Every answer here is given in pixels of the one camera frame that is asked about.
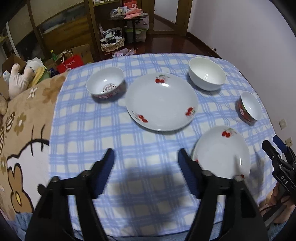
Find cherry plate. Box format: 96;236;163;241
125;73;198;132
192;126;251;179

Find person's right hand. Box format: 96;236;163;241
268;183;295;224

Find blue checked tablecloth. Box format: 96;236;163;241
49;53;276;237

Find red patterned bowl right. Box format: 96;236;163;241
238;91;262;123

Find red patterned bowl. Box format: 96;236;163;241
86;67;126;100
238;91;262;123

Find red patterned bowl left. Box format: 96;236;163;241
86;67;126;100

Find brown cartoon blanket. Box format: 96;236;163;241
1;73;67;220

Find large white bowl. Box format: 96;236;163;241
189;57;226;91

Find red paper shopping bag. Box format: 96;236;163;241
57;50;84;73

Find pink plush toy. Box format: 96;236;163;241
3;57;46;100

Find wicker basket with items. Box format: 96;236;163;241
100;27;125;53

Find cardboard box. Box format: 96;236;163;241
2;54;26;73

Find wooden cabinet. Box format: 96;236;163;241
27;1;104;61

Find wall socket lower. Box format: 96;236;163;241
285;137;293;147

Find wall socket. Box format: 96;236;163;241
285;137;293;147
279;118;287;130

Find wall socket upper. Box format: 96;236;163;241
279;118;287;130

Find black cable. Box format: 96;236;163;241
260;199;292;223

